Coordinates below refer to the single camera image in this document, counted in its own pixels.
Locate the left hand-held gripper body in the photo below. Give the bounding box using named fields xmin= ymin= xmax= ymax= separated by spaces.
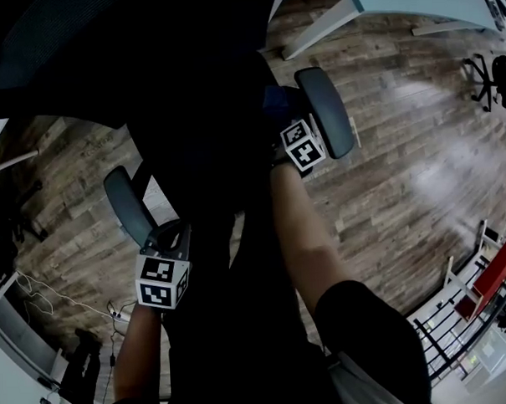
xmin=133 ymin=240 xmax=196 ymax=314

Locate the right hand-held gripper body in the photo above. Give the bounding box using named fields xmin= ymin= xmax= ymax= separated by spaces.
xmin=278 ymin=117 xmax=328 ymax=173

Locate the black chair armrest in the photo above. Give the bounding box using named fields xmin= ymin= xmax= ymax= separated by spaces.
xmin=102 ymin=164 xmax=161 ymax=251
xmin=293 ymin=65 xmax=356 ymax=162

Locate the blue cloth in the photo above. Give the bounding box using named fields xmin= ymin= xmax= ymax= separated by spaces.
xmin=263 ymin=84 xmax=294 ymax=119

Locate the large black mesh office chair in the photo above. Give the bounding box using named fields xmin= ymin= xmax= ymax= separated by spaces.
xmin=0 ymin=0 xmax=360 ymax=259

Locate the person's right forearm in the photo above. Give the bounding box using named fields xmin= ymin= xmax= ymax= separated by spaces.
xmin=268 ymin=161 xmax=347 ymax=323

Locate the person's left forearm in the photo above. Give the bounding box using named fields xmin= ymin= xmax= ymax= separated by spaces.
xmin=109 ymin=303 xmax=169 ymax=404

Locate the person's black shirt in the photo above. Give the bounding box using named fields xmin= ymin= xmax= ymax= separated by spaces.
xmin=93 ymin=189 xmax=433 ymax=404

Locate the white desk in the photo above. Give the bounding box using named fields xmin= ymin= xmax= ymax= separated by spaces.
xmin=473 ymin=0 xmax=506 ymax=36
xmin=0 ymin=267 xmax=70 ymax=404

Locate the red board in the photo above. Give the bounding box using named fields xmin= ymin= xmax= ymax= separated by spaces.
xmin=450 ymin=229 xmax=506 ymax=324

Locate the black metal railing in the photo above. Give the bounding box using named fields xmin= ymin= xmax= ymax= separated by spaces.
xmin=410 ymin=275 xmax=506 ymax=386

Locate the black floor cable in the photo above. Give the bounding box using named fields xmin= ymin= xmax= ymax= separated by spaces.
xmin=106 ymin=300 xmax=142 ymax=371

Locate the white floor cable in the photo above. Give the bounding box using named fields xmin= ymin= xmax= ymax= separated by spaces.
xmin=15 ymin=265 xmax=116 ymax=324

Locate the grey backpack strap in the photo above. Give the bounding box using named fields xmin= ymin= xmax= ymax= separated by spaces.
xmin=325 ymin=349 xmax=399 ymax=404

